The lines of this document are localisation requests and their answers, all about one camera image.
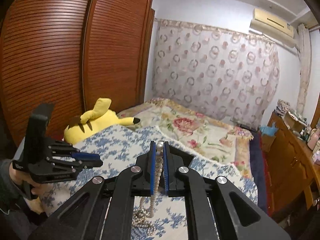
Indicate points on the wooden sideboard cabinet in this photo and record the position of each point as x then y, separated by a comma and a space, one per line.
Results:
292, 176

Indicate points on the blue tissue paper bag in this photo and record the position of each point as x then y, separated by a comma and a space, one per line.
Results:
268, 130

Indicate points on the cardboard box on cabinet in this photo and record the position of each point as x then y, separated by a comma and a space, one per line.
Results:
293, 123

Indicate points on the pink floral bed cover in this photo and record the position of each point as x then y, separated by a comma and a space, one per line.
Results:
211, 138

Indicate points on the wooden louvered wardrobe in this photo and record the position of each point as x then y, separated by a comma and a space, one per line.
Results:
70, 53

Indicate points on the pink thermos jug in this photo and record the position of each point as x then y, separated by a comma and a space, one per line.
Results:
314, 137

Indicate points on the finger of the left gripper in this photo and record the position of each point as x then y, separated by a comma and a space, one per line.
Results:
88, 164
82, 156

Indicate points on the beige tied side curtain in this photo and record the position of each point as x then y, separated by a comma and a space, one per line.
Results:
304, 55

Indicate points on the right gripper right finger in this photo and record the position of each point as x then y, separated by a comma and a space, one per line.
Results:
215, 208

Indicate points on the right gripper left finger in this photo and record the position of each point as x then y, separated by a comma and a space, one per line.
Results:
102, 208

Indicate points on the cream wall air conditioner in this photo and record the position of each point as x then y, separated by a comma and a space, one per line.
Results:
273, 26

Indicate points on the person's left hand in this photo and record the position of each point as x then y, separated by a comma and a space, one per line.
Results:
19, 178

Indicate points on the circle patterned sheer curtain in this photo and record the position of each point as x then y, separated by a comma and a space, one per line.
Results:
224, 74

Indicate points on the yellow pikachu plush toy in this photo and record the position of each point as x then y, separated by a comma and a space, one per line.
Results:
94, 121

